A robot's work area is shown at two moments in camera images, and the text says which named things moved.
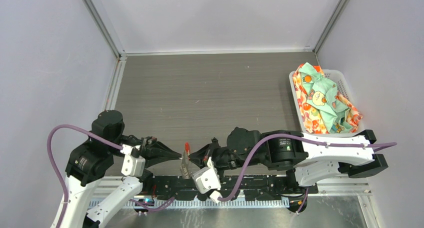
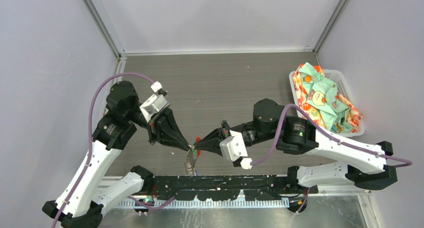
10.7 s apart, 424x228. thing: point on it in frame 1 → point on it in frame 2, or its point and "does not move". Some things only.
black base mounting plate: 244,188 does not move
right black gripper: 200,157 → 212,142
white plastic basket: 335,76 does not move
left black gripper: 158,152 → 164,128
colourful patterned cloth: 322,110 does not move
